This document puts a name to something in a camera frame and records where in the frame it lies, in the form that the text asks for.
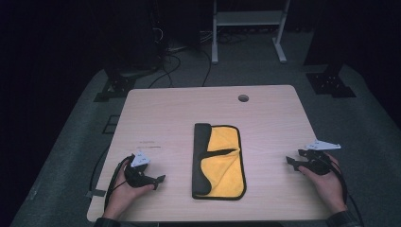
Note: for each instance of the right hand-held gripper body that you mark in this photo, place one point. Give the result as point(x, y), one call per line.
point(318, 157)

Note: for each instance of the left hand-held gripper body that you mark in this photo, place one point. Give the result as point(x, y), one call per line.
point(137, 175)

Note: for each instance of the yellow and black cloth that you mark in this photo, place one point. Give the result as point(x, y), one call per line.
point(222, 164)

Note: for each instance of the person's left hand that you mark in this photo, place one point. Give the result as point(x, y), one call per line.
point(124, 197)

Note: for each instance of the person's right hand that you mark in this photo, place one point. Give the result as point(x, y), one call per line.
point(329, 189)

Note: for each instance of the grey tape strip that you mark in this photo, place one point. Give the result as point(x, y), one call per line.
point(95, 193)

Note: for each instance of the black stand base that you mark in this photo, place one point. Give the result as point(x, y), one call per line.
point(331, 84)
point(115, 88)

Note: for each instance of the white metal stand frame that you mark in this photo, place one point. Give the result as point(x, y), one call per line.
point(249, 18)

